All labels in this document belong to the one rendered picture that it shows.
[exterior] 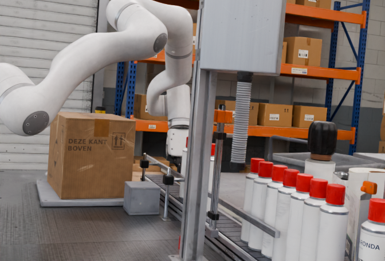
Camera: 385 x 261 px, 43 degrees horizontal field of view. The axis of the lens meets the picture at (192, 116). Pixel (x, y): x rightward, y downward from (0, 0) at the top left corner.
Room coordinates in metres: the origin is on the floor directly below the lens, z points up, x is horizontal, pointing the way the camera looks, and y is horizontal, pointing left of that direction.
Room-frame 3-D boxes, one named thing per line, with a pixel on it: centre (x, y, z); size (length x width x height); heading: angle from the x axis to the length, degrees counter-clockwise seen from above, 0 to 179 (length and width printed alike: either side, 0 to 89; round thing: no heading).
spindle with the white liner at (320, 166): (1.41, -0.38, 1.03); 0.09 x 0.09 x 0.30
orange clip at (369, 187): (0.90, -0.33, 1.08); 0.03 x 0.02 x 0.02; 20
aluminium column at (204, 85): (1.15, -0.02, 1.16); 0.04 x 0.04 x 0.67; 20
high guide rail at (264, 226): (1.49, -0.01, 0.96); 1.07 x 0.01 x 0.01; 20
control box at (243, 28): (1.11, -0.10, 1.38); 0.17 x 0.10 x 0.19; 75
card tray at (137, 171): (2.17, 0.20, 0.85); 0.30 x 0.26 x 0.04; 20
